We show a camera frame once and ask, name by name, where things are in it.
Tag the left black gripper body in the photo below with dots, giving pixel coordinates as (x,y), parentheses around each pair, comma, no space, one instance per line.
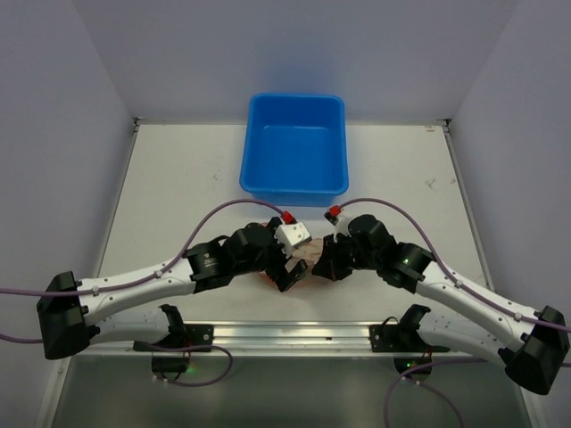
(282,271)

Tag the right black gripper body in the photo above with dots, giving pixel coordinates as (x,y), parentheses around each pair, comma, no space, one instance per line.
(333,260)

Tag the floral mesh laundry bag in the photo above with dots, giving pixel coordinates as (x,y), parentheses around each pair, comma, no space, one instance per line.
(309,252)

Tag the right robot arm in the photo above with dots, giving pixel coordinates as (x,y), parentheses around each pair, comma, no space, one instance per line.
(531,344)

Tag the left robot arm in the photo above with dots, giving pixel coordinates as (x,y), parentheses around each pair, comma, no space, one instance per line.
(75,314)

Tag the blue plastic bin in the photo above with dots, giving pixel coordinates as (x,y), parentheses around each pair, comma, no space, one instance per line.
(295,150)

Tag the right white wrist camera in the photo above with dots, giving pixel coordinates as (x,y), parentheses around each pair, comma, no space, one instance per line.
(340,219)

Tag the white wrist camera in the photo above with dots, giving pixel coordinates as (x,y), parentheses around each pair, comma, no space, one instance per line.
(340,219)
(292,237)

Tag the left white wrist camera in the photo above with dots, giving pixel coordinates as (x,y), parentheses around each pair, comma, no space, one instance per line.
(292,237)

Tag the aluminium mounting rail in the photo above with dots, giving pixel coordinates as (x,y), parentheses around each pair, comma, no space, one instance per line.
(290,339)

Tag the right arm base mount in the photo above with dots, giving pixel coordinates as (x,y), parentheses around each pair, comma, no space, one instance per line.
(400,337)

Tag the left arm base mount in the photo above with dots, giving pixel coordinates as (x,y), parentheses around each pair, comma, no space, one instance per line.
(172,367)

